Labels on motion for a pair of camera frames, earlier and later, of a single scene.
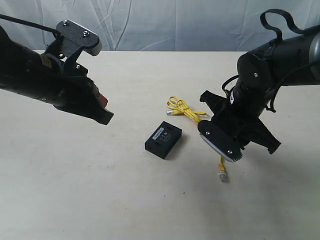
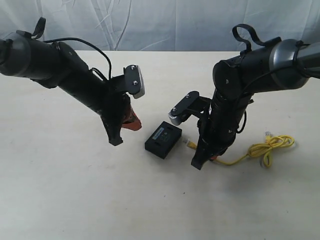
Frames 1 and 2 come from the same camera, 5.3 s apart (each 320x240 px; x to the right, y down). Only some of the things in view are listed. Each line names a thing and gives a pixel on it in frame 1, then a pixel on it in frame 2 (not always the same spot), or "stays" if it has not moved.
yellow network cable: (175, 106) -> (262, 147)
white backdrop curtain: (159, 25) stays
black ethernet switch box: (163, 140) stays
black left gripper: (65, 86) -> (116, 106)
